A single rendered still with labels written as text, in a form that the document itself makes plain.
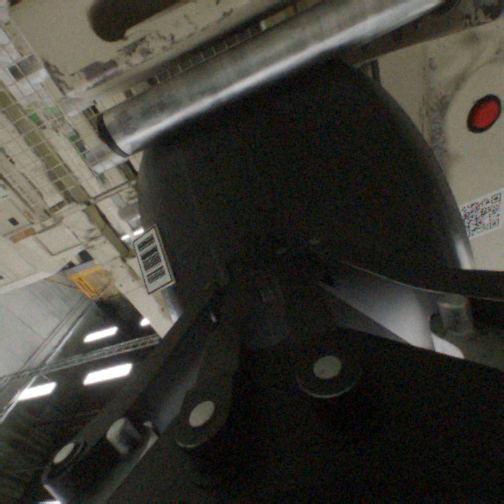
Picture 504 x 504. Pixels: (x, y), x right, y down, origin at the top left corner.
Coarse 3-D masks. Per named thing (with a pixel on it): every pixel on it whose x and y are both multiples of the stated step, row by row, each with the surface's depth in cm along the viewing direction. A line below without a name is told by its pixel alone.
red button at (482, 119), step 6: (486, 102) 34; (492, 102) 34; (480, 108) 35; (486, 108) 34; (492, 108) 35; (474, 114) 35; (480, 114) 35; (486, 114) 35; (492, 114) 35; (474, 120) 35; (480, 120) 35; (486, 120) 35; (492, 120) 35; (480, 126) 36
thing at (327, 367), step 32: (288, 256) 14; (288, 288) 10; (288, 320) 7; (320, 320) 7; (320, 352) 5; (352, 352) 5; (320, 384) 5; (352, 384) 4; (320, 416) 5; (352, 416) 4
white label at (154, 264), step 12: (156, 228) 25; (144, 240) 26; (156, 240) 25; (144, 252) 26; (156, 252) 25; (144, 264) 26; (156, 264) 25; (168, 264) 24; (144, 276) 26; (156, 276) 25; (168, 276) 24; (156, 288) 25
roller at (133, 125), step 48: (336, 0) 23; (384, 0) 22; (432, 0) 23; (240, 48) 23; (288, 48) 23; (336, 48) 24; (144, 96) 24; (192, 96) 24; (240, 96) 25; (144, 144) 26
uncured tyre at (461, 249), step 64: (192, 128) 28; (256, 128) 25; (320, 128) 23; (384, 128) 23; (192, 192) 24; (256, 192) 23; (320, 192) 22; (384, 192) 21; (448, 192) 24; (192, 256) 23; (448, 256) 22
